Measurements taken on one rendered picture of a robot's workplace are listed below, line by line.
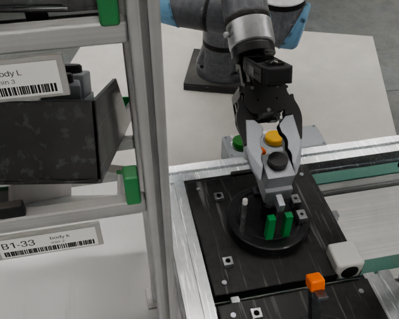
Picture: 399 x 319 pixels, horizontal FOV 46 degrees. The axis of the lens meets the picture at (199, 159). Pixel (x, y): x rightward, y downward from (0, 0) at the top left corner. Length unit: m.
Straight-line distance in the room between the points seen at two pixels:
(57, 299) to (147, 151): 0.58
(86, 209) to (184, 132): 0.78
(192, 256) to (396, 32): 3.05
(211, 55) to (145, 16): 0.98
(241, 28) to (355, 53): 0.82
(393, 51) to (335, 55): 1.93
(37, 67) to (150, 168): 0.12
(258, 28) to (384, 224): 0.44
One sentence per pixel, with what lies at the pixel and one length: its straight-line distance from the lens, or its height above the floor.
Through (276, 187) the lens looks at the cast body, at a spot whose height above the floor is 1.08.
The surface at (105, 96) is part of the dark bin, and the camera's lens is 0.45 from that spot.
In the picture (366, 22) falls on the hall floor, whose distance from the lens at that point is 3.73.
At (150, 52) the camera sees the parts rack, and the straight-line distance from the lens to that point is 0.31.
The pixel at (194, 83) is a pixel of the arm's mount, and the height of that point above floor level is 0.88.
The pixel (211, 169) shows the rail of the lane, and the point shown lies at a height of 0.95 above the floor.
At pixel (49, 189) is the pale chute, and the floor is 1.09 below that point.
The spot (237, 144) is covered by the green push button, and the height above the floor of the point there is 0.97.
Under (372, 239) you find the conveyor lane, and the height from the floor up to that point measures 0.92.
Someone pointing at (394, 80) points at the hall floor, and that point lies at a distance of 3.12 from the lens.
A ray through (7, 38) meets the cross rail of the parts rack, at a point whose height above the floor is 1.47.
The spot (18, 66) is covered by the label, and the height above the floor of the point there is 1.45.
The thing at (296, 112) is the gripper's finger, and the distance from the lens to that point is 0.75.
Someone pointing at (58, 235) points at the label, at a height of 1.29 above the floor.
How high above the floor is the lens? 1.60
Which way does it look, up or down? 43 degrees down
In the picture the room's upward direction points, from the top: 1 degrees clockwise
